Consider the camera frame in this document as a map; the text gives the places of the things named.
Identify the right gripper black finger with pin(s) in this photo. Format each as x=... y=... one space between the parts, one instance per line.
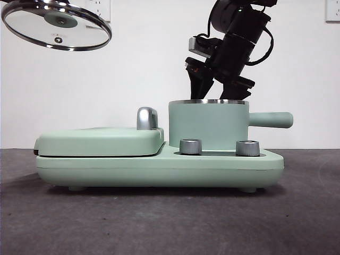
x=233 y=91
x=199 y=85

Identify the glass lid with green knob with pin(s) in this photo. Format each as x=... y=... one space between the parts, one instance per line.
x=59 y=21

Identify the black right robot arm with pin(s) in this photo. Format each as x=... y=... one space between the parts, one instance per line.
x=239 y=47

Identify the silver control knob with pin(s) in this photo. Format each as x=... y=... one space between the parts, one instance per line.
x=190 y=146
x=247 y=148

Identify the mint green breakfast machine base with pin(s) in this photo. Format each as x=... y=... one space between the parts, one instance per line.
x=159 y=170

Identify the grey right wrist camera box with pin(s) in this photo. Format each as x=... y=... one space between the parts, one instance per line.
x=195 y=46

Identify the white wall socket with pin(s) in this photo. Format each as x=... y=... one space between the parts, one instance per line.
x=333 y=12
x=105 y=9

